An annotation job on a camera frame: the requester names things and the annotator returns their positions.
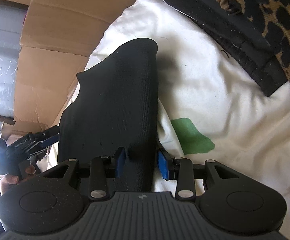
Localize black shorts with bear lining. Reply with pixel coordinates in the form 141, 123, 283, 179
58, 38, 158, 192

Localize person's left hand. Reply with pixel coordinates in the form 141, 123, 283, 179
0, 165, 36, 195

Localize brown cardboard sheet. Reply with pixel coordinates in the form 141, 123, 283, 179
0, 0, 136, 142

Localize grey plastic wrapped mattress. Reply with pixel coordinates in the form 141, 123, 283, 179
0, 1, 27, 118

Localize black folded garment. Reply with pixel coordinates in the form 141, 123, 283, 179
164, 0, 287, 96

